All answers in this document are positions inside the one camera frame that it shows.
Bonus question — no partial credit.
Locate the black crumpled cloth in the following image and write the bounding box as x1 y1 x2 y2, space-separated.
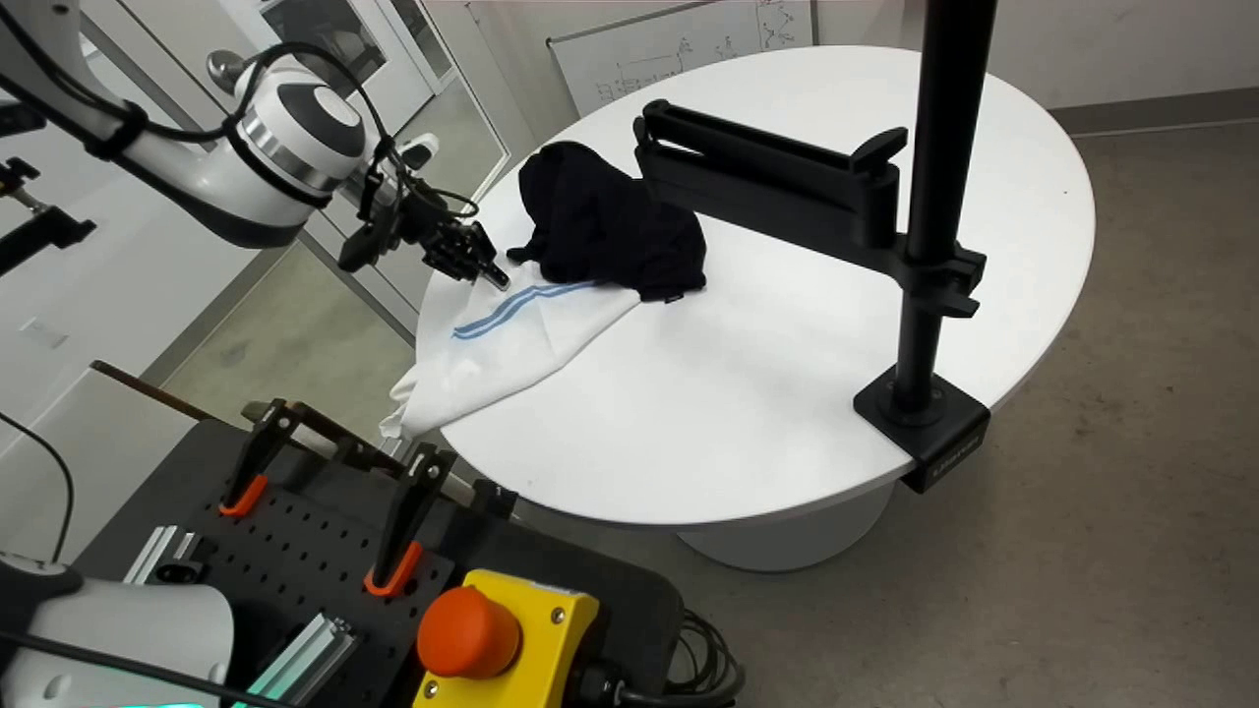
504 136 713 308

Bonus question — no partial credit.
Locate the silver door handle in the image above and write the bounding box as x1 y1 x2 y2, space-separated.
205 43 289 100

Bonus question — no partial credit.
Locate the black coiled cable bundle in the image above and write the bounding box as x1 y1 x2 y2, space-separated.
595 610 748 708

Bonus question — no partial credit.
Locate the yellow emergency stop red button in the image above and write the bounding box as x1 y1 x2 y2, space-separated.
410 565 605 708

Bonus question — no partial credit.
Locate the framed whiteboard with black sketches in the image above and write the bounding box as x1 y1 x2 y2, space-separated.
546 0 818 118

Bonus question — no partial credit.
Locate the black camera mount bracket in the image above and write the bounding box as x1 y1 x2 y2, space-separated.
0 100 100 278

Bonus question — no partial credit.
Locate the silver aluminium extrusion bar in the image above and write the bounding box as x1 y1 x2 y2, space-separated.
124 523 205 591
241 610 360 708

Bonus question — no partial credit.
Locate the black perforated mounting board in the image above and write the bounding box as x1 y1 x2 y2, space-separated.
73 412 690 708

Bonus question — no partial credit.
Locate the white towel with blue stripes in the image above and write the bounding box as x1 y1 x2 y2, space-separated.
377 275 645 446

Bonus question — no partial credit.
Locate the thin brown metal bar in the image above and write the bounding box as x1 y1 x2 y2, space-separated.
91 359 258 434

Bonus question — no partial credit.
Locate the black clamp-on tripod stand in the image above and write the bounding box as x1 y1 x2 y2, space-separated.
631 0 1004 498

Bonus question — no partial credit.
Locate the black clamp with orange handle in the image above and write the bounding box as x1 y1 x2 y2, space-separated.
361 439 462 607
214 397 301 528

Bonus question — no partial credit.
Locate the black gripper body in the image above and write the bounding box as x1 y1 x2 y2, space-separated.
356 161 465 265

